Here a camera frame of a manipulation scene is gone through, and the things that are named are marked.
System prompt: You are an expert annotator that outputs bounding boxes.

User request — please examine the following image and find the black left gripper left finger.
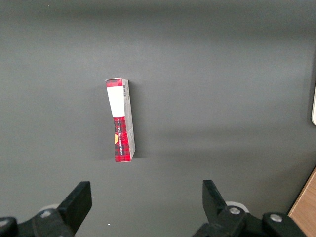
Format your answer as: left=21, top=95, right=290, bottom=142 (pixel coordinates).
left=22, top=181, right=93, bottom=237

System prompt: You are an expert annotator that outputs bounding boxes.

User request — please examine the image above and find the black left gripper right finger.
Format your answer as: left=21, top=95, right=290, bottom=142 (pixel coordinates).
left=194, top=179, right=266, bottom=237

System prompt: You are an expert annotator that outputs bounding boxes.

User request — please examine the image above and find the beige rectangular tray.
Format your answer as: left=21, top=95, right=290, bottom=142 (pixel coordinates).
left=310, top=80, right=316, bottom=126

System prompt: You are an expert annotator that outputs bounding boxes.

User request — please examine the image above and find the wooden drawer cabinet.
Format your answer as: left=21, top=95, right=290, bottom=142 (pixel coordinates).
left=287, top=166, right=316, bottom=237

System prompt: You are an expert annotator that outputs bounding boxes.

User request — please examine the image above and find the red and grey carton box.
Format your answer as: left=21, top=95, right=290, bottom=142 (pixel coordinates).
left=105, top=78, right=136, bottom=163

